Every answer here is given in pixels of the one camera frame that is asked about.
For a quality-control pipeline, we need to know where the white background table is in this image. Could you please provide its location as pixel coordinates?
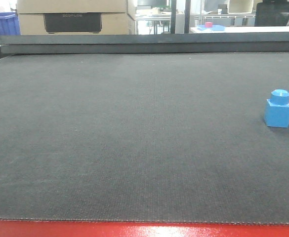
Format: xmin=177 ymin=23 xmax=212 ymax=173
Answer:
xmin=190 ymin=25 xmax=289 ymax=33

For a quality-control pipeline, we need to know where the black conveyor belt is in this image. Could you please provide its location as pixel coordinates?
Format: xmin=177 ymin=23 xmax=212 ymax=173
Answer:
xmin=0 ymin=52 xmax=289 ymax=224

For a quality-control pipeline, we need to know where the black conveyor rear rail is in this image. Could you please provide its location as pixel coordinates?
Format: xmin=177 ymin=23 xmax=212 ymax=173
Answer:
xmin=0 ymin=32 xmax=289 ymax=54

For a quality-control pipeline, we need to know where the blue crate far left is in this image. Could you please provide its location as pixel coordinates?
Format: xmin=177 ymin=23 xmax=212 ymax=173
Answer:
xmin=0 ymin=12 xmax=20 ymax=36

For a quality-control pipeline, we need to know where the black mesh office chair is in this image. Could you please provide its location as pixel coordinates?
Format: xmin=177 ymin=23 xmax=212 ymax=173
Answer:
xmin=254 ymin=0 xmax=289 ymax=27

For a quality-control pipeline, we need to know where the cardboard box with black label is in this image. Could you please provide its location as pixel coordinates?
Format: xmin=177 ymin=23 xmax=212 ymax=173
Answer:
xmin=17 ymin=0 xmax=136 ymax=35

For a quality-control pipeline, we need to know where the blue toy block with knob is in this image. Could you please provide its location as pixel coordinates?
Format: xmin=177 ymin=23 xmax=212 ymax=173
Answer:
xmin=264 ymin=89 xmax=289 ymax=128

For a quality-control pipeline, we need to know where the blue tray with red object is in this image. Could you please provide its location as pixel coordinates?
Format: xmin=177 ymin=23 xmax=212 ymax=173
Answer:
xmin=197 ymin=22 xmax=225 ymax=32

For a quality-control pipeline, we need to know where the red conveyor front edge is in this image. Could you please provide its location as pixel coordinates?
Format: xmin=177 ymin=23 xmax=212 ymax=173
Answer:
xmin=0 ymin=220 xmax=289 ymax=237

